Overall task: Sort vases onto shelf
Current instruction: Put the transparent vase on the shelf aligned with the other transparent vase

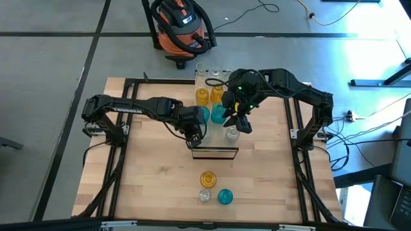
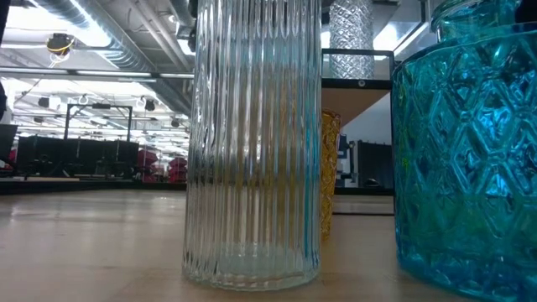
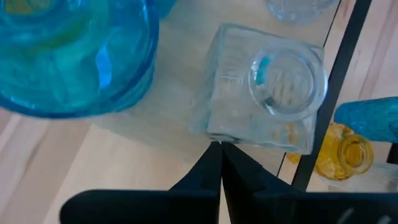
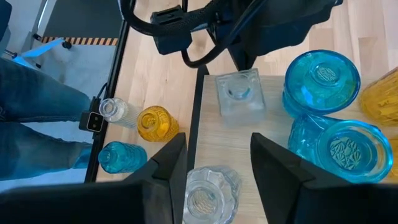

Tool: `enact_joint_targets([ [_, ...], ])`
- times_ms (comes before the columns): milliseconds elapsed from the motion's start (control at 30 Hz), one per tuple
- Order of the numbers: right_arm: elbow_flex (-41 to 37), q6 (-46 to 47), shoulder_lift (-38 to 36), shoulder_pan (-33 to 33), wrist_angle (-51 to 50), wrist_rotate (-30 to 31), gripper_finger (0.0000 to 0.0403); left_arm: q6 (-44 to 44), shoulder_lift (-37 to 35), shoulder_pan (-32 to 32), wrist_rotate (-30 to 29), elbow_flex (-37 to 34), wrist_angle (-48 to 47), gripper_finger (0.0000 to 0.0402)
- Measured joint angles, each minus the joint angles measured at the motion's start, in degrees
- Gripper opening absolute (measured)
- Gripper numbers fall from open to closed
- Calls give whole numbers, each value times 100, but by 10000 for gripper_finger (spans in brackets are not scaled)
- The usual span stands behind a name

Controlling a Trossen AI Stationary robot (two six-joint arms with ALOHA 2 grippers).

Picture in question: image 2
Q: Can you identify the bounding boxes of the clear ribbed glass vase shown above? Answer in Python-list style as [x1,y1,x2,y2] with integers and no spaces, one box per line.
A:
[182,0,323,294]

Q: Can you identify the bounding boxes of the yellow textured glass vase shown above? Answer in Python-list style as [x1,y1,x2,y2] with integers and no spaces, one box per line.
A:
[321,108,342,242]

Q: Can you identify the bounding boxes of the clear diamond-cut glass vase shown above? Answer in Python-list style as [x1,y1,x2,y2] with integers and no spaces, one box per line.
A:
[328,0,376,80]

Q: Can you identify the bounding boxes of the teal diamond-pattern glass vase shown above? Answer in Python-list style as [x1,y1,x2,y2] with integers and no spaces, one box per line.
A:
[390,0,537,302]

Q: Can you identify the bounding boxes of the black equipment cart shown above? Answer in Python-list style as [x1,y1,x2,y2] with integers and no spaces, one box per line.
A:
[337,133,357,189]

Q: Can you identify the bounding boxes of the red storage bins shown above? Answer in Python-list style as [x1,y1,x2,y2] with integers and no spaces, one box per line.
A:
[137,148,189,184]

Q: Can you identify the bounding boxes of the black ribbed panel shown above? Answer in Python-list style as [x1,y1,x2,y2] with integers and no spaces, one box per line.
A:
[357,140,394,190]

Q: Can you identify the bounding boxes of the long ceiling light bar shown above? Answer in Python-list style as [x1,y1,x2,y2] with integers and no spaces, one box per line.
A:
[0,65,196,83]

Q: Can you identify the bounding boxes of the black workbench row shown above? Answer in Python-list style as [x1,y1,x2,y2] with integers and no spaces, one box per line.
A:
[15,134,140,178]

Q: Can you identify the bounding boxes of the black office chair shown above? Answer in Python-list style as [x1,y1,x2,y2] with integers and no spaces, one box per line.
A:
[0,123,18,177]

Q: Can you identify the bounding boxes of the silver rectangular air duct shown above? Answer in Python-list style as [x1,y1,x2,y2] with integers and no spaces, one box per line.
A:
[372,0,435,54]

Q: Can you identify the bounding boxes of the silver ribbed ventilation duct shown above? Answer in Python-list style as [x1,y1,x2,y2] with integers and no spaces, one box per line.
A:
[35,0,196,117]

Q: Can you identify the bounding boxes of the black gantry frame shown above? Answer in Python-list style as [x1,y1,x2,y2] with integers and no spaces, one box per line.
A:
[63,103,133,143]

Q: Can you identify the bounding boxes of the black ceiling device yellow cable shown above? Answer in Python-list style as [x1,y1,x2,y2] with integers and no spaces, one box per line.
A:
[45,32,76,58]

